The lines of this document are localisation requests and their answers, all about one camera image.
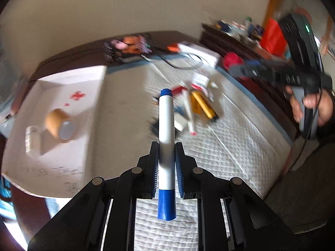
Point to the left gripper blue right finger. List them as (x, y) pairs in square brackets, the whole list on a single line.
[(188, 183)]

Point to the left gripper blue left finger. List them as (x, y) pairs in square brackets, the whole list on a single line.
[(149, 174)]

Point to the white blue marker pen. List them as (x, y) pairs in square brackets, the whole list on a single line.
[(166, 170)]

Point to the red bottle cap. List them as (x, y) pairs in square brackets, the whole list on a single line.
[(231, 59)]

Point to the person's right hand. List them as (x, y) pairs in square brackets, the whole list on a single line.
[(322, 101)]

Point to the yellow black utility knife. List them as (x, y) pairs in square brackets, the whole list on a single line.
[(205, 105)]

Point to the red white small box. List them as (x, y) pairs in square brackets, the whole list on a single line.
[(200, 82)]

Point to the white cardboard tray box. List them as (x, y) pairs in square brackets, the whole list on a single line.
[(49, 150)]

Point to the brown packing tape roll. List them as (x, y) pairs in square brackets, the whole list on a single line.
[(60, 125)]

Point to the white rectangular box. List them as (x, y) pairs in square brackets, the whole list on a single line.
[(208, 57)]

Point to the white pill bottle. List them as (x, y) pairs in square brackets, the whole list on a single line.
[(33, 141)]

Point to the orange clip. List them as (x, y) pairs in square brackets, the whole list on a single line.
[(173, 48)]

